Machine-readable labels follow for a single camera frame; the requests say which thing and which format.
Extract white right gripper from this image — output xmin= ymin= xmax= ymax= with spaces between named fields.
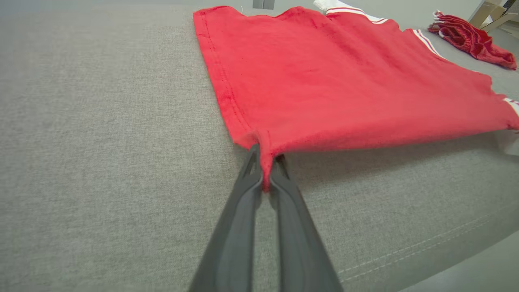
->
xmin=494 ymin=129 xmax=519 ymax=157

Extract brown cardboard box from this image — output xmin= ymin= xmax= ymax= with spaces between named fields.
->
xmin=468 ymin=0 xmax=519 ymax=34

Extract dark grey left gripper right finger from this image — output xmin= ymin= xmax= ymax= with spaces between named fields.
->
xmin=269 ymin=154 xmax=345 ymax=292

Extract red shorts with white trim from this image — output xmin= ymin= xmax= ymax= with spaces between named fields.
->
xmin=427 ymin=10 xmax=518 ymax=71

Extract red white sports jersey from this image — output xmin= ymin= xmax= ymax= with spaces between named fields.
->
xmin=193 ymin=0 xmax=519 ymax=193

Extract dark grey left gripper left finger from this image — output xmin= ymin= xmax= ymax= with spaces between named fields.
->
xmin=188 ymin=143 xmax=264 ymax=292

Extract grey upholstered fabric bench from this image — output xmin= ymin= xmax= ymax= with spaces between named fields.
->
xmin=0 ymin=3 xmax=519 ymax=292

